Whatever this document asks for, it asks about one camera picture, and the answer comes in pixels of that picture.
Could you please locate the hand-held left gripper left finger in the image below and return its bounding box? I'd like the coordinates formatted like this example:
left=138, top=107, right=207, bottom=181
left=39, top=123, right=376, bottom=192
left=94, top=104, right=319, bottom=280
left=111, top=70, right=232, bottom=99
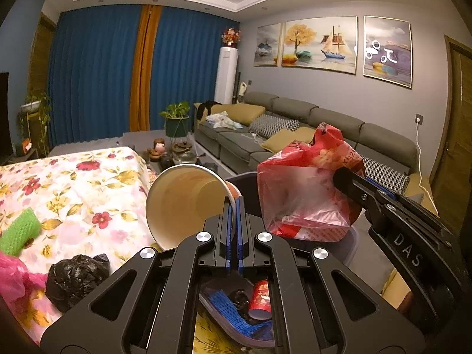
left=40, top=196, right=237, bottom=354

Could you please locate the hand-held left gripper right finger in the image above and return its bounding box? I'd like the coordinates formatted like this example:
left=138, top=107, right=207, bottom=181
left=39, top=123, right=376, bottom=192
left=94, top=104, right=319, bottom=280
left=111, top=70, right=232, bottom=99
left=237, top=196, right=429, bottom=354

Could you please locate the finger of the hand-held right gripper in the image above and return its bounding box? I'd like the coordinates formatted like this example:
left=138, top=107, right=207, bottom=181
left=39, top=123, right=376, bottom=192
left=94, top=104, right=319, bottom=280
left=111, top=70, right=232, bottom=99
left=364, top=177, right=414, bottom=204
left=333, top=167, right=392, bottom=215

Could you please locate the grey plastic bin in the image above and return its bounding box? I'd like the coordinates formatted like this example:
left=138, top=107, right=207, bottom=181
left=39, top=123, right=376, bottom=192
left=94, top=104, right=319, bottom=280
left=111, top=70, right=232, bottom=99
left=199, top=173, right=361, bottom=350

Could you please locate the red plastic bag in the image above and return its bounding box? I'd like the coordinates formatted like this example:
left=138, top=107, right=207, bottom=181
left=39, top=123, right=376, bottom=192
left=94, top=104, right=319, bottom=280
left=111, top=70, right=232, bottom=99
left=257, top=122, right=366, bottom=243

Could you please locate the red paper cup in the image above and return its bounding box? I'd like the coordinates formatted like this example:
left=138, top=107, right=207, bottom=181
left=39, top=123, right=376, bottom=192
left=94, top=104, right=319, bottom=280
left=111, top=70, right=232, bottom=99
left=247, top=279, right=274, bottom=322
left=145, top=164, right=242, bottom=252

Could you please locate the small black plastic bag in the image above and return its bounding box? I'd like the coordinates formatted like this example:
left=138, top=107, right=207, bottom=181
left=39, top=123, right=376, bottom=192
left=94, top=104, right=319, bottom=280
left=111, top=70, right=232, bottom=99
left=226, top=289, right=256, bottom=318

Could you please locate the blue foam net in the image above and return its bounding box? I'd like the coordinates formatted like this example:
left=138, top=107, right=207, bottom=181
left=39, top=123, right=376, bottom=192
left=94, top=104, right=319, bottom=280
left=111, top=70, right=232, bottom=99
left=206, top=289, right=274, bottom=340

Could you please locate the large black plastic bag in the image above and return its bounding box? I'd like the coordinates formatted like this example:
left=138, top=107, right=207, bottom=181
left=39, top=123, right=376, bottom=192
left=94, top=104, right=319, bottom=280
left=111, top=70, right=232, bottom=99
left=45, top=253, right=111, bottom=313

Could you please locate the green foam net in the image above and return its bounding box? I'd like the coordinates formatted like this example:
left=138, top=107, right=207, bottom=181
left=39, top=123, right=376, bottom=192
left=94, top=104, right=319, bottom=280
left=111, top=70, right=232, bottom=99
left=0, top=208, right=41, bottom=257

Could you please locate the pink plastic bag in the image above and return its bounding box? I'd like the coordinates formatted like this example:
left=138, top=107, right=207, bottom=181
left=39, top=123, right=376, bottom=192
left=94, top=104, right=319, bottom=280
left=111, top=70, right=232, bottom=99
left=0, top=252, right=49, bottom=304

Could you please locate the black white patterned cushion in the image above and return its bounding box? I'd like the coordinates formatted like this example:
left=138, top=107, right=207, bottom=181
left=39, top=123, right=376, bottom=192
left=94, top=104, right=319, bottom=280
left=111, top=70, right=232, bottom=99
left=248, top=114, right=300, bottom=137
left=360, top=156, right=411, bottom=194

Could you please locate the grey sofa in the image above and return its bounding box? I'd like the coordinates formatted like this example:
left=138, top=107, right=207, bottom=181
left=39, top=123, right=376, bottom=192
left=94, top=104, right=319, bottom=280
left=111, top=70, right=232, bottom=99
left=193, top=91, right=440, bottom=229

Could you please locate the dark coffee table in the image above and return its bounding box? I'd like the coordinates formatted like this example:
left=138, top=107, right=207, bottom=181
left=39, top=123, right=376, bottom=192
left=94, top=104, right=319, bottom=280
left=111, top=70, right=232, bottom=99
left=145, top=136, right=222, bottom=178

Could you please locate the wooden door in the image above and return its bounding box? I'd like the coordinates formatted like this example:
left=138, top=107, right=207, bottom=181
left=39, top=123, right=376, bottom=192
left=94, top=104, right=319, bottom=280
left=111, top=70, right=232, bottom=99
left=429, top=35, right=472, bottom=231
left=29, top=12, right=57, bottom=94

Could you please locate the white cloth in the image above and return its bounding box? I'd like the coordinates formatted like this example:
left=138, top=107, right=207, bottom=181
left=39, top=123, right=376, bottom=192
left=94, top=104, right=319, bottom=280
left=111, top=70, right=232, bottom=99
left=205, top=110, right=243, bottom=131

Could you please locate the black clothing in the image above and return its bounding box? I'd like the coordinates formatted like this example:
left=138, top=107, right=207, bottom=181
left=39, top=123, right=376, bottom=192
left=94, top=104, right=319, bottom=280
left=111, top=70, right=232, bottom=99
left=193, top=100, right=222, bottom=122

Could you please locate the potted plant in green pot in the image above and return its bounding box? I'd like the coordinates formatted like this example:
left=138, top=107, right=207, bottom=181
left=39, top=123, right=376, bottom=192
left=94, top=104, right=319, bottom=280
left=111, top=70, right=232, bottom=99
left=159, top=102, right=193, bottom=138

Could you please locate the purple painting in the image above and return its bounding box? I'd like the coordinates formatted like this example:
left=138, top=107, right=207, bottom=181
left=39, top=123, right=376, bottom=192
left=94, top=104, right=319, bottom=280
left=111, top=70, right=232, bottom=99
left=363, top=15, right=412, bottom=89

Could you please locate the sailboat and tree painting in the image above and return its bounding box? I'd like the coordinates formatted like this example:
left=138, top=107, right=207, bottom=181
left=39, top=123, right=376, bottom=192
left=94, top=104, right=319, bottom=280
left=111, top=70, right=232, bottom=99
left=281, top=15, right=358, bottom=75

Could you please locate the white standing air conditioner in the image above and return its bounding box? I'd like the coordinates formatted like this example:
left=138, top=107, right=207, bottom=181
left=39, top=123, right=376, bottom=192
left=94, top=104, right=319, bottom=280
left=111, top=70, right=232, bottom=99
left=214, top=47, right=239, bottom=105

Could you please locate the floral printed cloth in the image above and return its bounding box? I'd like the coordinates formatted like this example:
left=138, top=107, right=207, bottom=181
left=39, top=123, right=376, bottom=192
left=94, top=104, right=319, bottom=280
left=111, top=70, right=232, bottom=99
left=0, top=146, right=237, bottom=354

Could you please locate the small grey landscape painting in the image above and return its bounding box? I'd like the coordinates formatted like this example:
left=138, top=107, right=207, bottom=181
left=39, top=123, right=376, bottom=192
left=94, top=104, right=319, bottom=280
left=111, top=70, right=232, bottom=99
left=253, top=22, right=283, bottom=68

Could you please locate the blue curtain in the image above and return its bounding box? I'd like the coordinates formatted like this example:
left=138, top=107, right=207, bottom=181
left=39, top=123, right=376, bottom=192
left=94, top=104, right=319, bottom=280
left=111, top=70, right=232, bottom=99
left=47, top=5, right=143, bottom=149
left=147, top=6, right=241, bottom=134

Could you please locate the orange curtain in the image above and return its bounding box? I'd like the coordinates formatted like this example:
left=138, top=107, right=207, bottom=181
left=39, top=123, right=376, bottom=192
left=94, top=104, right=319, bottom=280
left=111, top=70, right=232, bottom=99
left=129, top=4, right=163, bottom=134

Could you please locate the red flower decoration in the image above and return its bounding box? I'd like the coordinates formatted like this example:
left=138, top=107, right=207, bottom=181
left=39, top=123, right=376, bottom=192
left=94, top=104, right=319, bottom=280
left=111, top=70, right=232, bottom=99
left=221, top=27, right=241, bottom=49

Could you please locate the trailing plant on stand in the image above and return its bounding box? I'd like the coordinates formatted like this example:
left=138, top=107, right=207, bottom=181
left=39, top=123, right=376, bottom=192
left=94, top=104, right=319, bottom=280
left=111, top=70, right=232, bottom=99
left=19, top=88, right=51, bottom=156

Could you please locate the black television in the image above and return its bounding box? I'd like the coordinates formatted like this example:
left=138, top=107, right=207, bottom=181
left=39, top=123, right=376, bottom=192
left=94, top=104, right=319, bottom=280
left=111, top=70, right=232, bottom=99
left=0, top=71, right=10, bottom=163

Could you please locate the white cable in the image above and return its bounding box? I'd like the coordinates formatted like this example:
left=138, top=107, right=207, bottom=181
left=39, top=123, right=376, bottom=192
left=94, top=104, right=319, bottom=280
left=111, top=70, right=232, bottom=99
left=416, top=122, right=438, bottom=215

